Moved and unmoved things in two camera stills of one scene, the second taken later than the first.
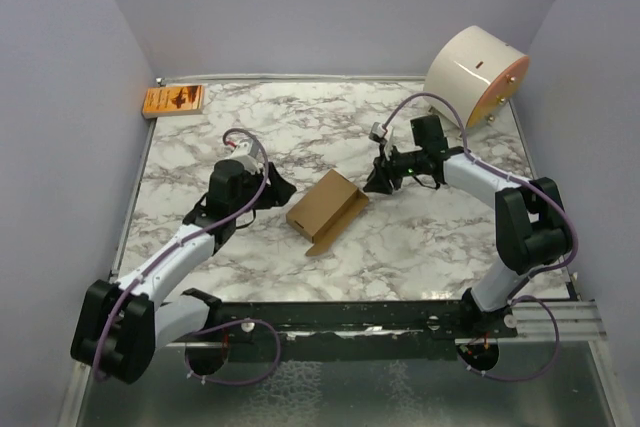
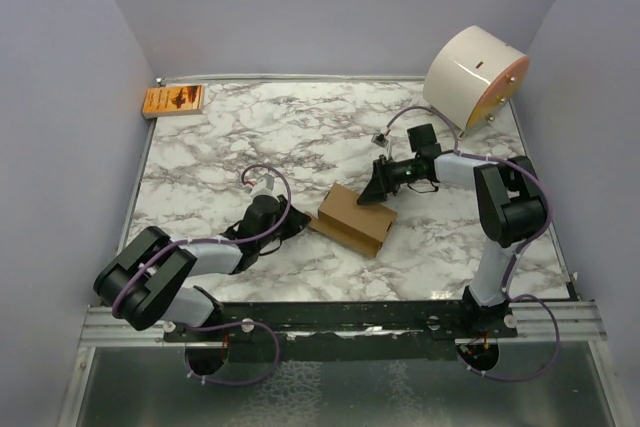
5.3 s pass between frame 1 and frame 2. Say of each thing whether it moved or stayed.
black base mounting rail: stayed
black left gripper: moved
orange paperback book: stayed
